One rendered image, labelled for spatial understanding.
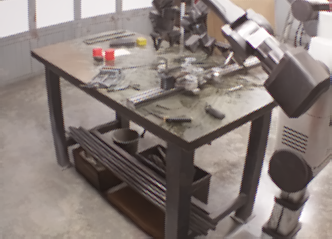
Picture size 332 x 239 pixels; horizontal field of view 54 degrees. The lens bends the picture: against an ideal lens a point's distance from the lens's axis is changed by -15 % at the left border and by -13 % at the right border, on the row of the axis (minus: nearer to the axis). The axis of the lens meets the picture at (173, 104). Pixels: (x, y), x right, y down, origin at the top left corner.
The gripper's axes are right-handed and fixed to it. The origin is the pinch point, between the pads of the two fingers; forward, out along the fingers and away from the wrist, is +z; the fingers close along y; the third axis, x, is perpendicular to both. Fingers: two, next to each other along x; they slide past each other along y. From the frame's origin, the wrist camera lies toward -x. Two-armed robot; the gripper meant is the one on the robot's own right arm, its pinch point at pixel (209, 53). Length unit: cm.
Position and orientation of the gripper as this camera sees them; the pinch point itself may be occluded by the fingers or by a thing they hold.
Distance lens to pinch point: 181.3
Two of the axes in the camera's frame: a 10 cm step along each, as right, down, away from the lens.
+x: 6.5, -6.9, 3.3
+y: 6.8, 3.3, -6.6
